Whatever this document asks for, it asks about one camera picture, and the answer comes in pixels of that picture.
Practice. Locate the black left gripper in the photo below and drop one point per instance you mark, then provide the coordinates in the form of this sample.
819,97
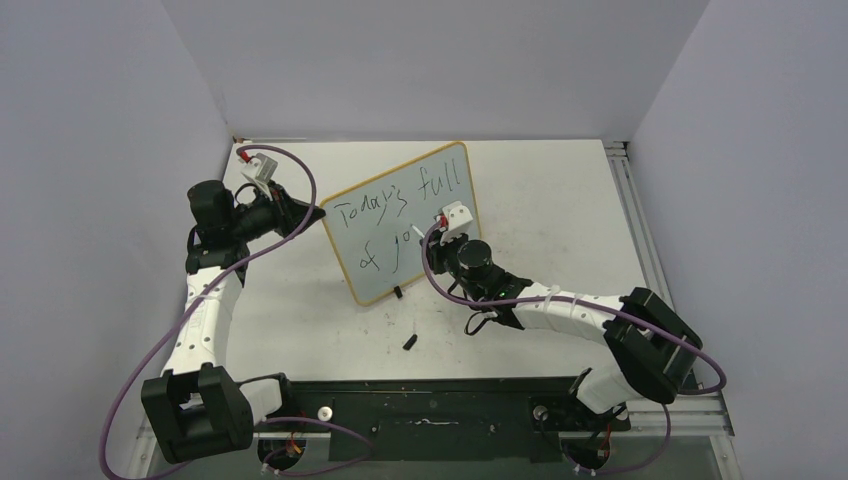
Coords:
289,214

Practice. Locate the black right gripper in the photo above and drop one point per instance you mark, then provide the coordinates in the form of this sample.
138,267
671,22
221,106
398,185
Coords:
437,251

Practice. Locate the black whiteboard marker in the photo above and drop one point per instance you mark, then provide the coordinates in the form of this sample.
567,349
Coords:
417,231

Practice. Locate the yellow-framed whiteboard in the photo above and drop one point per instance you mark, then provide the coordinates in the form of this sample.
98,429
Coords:
372,225

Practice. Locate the black marker cap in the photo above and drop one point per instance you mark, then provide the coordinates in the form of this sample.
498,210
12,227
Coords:
410,342

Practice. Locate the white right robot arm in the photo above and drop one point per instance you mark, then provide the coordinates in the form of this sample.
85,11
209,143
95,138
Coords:
652,347

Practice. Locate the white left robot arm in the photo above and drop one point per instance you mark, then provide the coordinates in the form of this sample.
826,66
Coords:
196,409

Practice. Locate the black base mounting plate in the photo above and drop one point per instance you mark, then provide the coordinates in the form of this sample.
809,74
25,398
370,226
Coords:
536,419

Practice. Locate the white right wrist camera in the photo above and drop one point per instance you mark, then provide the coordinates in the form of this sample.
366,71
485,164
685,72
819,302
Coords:
455,219

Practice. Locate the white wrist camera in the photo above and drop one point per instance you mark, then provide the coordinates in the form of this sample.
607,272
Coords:
455,219
258,170

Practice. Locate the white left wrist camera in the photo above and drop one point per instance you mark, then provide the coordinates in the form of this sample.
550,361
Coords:
258,170

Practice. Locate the aluminium rail frame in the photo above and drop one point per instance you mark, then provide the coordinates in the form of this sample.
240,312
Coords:
704,414

